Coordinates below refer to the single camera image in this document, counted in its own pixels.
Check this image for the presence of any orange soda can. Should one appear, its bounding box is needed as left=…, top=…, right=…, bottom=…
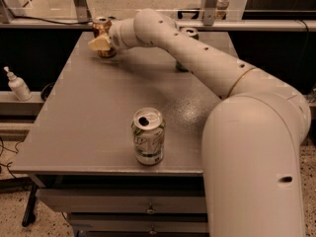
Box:
left=92, top=17, right=117, bottom=58

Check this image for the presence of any grey table with drawers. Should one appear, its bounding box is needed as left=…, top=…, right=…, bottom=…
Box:
left=10, top=31, right=238, bottom=237

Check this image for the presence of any metal bracket post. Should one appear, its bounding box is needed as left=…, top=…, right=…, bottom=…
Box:
left=73, top=0, right=91, bottom=24
left=201, top=0, right=217, bottom=26

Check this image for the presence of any grey drawer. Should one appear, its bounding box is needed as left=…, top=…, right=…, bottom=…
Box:
left=37, top=189, right=206, bottom=214
left=68, top=213, right=208, bottom=233

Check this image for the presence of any black table leg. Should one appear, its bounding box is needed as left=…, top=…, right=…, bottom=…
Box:
left=22, top=184, right=38, bottom=227

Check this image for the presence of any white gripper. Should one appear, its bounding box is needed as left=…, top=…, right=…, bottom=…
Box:
left=88, top=18, right=136, bottom=51

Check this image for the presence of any right metal bracket post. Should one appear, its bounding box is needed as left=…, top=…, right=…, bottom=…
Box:
left=201, top=0, right=217, bottom=26

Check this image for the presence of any white green 7up can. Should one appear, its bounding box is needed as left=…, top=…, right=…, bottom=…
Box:
left=131, top=108, right=166, bottom=166

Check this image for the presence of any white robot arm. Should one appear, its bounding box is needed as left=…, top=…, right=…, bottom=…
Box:
left=89, top=9, right=311, bottom=237

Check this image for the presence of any left metal bracket post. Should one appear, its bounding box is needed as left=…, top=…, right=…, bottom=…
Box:
left=73, top=0, right=91, bottom=24

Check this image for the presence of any black cable on ledge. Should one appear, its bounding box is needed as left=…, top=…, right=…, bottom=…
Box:
left=0, top=0, right=117, bottom=27

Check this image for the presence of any lower grey drawer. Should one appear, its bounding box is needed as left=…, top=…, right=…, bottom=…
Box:
left=68, top=213, right=208, bottom=233

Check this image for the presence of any upper grey drawer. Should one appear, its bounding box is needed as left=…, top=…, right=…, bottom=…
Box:
left=37, top=189, right=206, bottom=214

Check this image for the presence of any black floor cable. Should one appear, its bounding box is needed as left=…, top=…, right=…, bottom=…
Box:
left=0, top=136, right=24, bottom=181

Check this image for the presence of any white pump bottle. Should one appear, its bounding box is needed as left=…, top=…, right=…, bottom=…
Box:
left=4, top=66, right=32, bottom=102

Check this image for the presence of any green soda can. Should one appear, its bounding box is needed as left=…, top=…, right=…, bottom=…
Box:
left=175, top=27, right=199, bottom=73

